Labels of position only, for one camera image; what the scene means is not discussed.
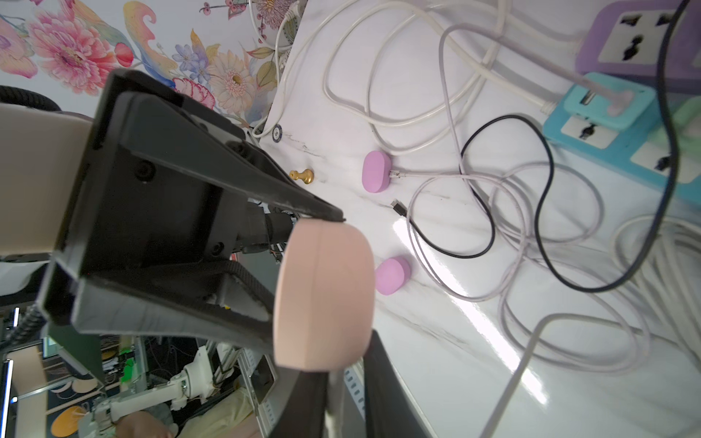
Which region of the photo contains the grey cable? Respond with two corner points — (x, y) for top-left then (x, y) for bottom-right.
(325, 21), (701, 438)

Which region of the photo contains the teal power strip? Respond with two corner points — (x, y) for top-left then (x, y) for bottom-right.
(543, 89), (700, 206)

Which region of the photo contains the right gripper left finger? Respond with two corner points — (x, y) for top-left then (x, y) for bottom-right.
(268, 372), (329, 438)

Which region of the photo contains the teal charger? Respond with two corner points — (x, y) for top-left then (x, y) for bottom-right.
(563, 72), (656, 131)

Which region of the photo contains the round black white sticker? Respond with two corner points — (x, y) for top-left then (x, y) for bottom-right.
(271, 124), (283, 143)

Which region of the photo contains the black charging cable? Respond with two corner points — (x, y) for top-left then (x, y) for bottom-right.
(390, 0), (691, 294)

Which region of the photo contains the peach earbud case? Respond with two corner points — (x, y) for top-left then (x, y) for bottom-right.
(273, 218), (375, 372)

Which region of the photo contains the white power cord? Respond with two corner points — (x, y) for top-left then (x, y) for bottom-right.
(248, 0), (582, 154)

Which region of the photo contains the purple earbud case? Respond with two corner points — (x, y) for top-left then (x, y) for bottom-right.
(361, 151), (392, 193)
(375, 257), (412, 296)

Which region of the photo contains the purple power strip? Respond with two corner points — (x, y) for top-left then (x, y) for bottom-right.
(575, 1), (700, 95)

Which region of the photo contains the green charger plug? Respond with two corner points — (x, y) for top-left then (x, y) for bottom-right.
(672, 96), (701, 162)

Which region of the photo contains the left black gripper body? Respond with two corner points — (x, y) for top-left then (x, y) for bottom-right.
(38, 69), (343, 352)

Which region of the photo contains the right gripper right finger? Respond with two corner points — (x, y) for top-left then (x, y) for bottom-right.
(363, 330), (430, 438)

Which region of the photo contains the small brass knob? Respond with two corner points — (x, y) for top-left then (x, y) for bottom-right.
(290, 169), (315, 184)

